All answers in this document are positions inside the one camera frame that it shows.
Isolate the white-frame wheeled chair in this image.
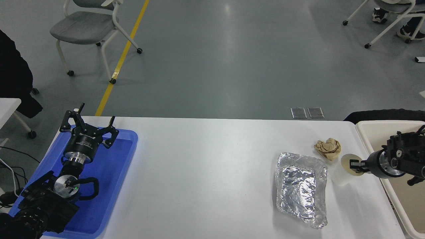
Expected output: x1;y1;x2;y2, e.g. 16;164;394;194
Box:
343;0;425;49

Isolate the crumpled tan paper ball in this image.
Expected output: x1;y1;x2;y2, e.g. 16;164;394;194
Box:
314;138;342;161

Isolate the white floor cable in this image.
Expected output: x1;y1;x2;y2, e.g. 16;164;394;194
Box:
0;158;20;197

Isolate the person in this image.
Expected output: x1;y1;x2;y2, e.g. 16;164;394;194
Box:
0;30;43;119
372;7;425;42

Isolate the white paper cup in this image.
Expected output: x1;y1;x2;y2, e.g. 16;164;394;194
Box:
331;153;365;186

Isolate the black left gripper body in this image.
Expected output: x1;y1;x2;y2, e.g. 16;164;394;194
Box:
63;125;103;160

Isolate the black floor cable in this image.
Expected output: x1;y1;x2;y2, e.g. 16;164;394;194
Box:
0;146;41;199

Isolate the large pale bin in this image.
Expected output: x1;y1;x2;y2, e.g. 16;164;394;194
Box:
355;120;425;239

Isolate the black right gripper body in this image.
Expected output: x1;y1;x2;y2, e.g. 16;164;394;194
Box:
364;150;385;179

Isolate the grey seat white-frame chair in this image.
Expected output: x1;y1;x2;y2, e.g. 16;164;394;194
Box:
50;0;143;84

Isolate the blue plastic tray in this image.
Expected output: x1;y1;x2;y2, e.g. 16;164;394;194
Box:
8;125;138;239

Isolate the silver foil tray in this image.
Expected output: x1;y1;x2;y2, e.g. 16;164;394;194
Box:
275;152;328;229

